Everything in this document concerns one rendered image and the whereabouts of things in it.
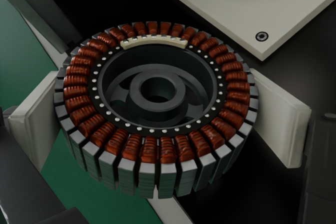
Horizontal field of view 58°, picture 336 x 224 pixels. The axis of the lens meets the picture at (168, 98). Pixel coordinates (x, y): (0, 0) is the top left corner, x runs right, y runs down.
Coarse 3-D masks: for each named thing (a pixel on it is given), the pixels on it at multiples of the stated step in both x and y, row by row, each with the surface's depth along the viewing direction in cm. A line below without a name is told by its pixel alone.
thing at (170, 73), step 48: (96, 48) 18; (144, 48) 19; (192, 48) 19; (96, 96) 16; (144, 96) 19; (240, 96) 16; (96, 144) 14; (144, 144) 14; (192, 144) 14; (240, 144) 15; (144, 192) 15
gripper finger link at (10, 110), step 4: (8, 108) 14; (12, 108) 14; (4, 112) 14; (8, 112) 14; (12, 112) 14; (4, 116) 14; (8, 116) 14; (4, 120) 13; (4, 124) 13; (8, 128) 12
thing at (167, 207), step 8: (40, 40) 38; (48, 48) 37; (56, 56) 36; (64, 56) 35; (56, 64) 35; (152, 200) 24; (160, 200) 24; (168, 200) 24; (160, 208) 24; (168, 208) 24; (176, 208) 24; (160, 216) 24; (168, 216) 23; (176, 216) 23; (184, 216) 23
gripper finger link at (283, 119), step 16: (256, 80) 17; (272, 96) 15; (288, 96) 14; (272, 112) 15; (288, 112) 13; (304, 112) 13; (256, 128) 17; (272, 128) 15; (288, 128) 14; (304, 128) 13; (272, 144) 15; (288, 144) 14; (288, 160) 14
